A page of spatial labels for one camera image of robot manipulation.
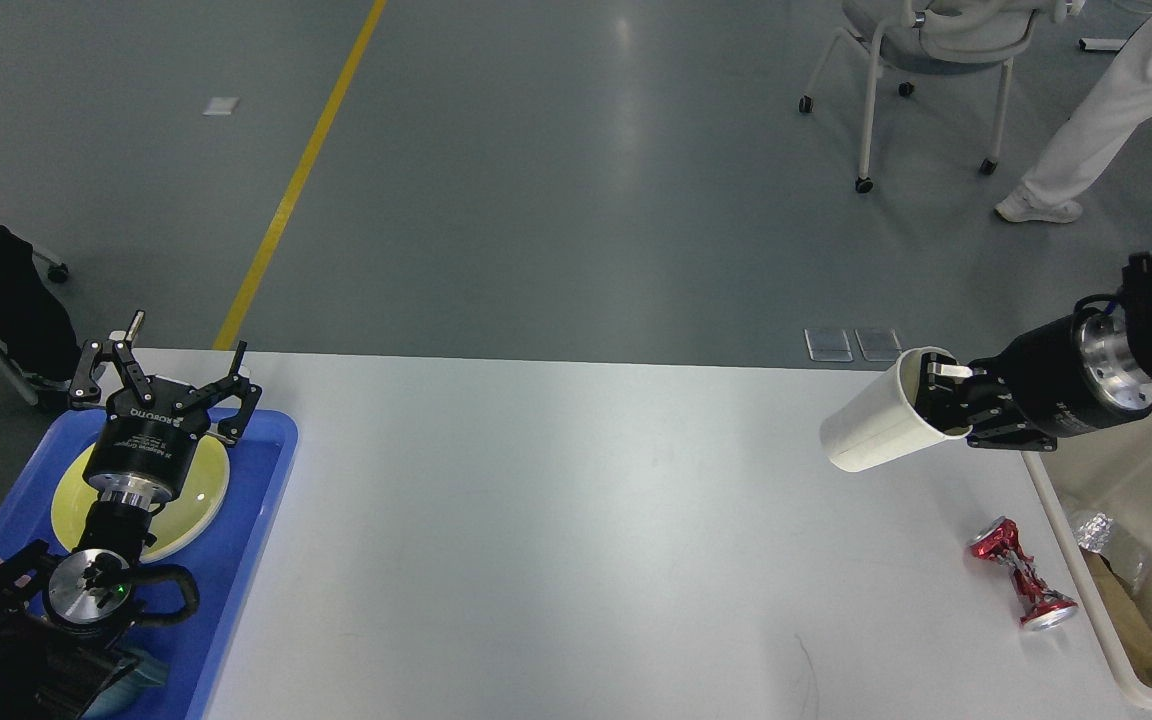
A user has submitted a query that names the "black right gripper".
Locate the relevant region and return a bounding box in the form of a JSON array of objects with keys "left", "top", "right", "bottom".
[{"left": 914, "top": 310, "right": 1152, "bottom": 452}]

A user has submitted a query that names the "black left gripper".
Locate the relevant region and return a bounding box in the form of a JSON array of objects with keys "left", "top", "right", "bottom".
[{"left": 70, "top": 310, "right": 265, "bottom": 509}]

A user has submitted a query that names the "white paper cup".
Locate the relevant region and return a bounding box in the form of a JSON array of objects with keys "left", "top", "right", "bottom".
[{"left": 819, "top": 346, "right": 972, "bottom": 471}]

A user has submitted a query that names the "yellow plastic plate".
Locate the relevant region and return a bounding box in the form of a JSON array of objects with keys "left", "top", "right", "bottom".
[{"left": 50, "top": 435, "right": 230, "bottom": 562}]

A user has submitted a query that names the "crushed red soda can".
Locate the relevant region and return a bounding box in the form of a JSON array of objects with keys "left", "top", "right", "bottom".
[{"left": 967, "top": 516, "right": 1079, "bottom": 632}]

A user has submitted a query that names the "aluminium foil tray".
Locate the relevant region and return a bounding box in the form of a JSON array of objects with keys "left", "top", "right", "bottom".
[{"left": 1066, "top": 509, "right": 1151, "bottom": 596}]

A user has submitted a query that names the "teal green mug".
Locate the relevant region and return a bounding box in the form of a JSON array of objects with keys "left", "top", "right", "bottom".
[{"left": 82, "top": 647, "right": 170, "bottom": 719}]

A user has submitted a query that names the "brown paper bag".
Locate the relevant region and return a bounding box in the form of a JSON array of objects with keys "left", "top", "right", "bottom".
[{"left": 1082, "top": 550, "right": 1152, "bottom": 684}]

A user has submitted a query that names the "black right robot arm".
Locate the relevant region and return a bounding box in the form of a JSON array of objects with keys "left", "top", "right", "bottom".
[{"left": 914, "top": 252, "right": 1152, "bottom": 452}]

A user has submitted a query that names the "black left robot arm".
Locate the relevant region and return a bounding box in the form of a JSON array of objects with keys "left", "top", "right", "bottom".
[{"left": 0, "top": 313, "right": 262, "bottom": 719}]

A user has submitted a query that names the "right floor socket cover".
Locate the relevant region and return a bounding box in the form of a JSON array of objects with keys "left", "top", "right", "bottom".
[{"left": 854, "top": 327, "right": 905, "bottom": 363}]

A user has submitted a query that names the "floor socket cover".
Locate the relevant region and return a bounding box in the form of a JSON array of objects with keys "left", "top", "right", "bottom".
[
  {"left": 854, "top": 327, "right": 905, "bottom": 363},
  {"left": 803, "top": 327, "right": 854, "bottom": 363}
]

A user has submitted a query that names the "left floor socket cover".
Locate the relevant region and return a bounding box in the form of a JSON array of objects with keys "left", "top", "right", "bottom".
[{"left": 803, "top": 327, "right": 854, "bottom": 363}]

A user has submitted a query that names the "grey chair leg with caster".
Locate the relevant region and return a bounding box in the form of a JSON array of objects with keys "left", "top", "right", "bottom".
[{"left": 32, "top": 247, "right": 70, "bottom": 285}]

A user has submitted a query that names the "person in black trousers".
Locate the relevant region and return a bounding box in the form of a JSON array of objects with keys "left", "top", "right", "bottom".
[{"left": 0, "top": 225, "right": 81, "bottom": 396}]

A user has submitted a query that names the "blue plastic tray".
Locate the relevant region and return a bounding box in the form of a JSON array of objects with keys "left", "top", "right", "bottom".
[{"left": 0, "top": 410, "right": 298, "bottom": 719}]

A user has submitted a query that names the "white grey office chair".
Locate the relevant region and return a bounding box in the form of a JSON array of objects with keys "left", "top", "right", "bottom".
[{"left": 797, "top": 1, "right": 1084, "bottom": 194}]

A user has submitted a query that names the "person in white tracksuit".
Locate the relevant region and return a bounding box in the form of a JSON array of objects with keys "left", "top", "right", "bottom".
[{"left": 995, "top": 17, "right": 1152, "bottom": 223}]

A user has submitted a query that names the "white table base frame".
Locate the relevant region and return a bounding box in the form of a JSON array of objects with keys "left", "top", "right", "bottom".
[{"left": 1076, "top": 37, "right": 1126, "bottom": 54}]

